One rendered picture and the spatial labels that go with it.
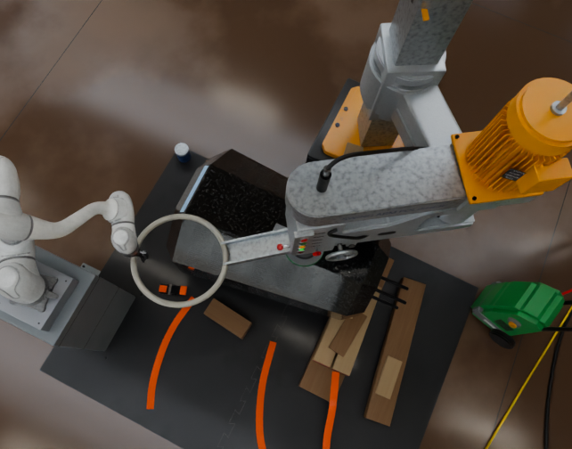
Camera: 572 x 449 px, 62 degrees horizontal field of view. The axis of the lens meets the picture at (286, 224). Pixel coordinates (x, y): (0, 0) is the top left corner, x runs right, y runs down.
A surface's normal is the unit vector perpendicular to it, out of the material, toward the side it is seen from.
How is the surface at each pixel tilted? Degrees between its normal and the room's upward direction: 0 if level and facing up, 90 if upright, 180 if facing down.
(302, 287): 45
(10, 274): 4
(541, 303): 34
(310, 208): 0
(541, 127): 0
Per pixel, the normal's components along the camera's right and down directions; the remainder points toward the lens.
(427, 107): 0.04, -0.29
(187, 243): -0.23, 0.42
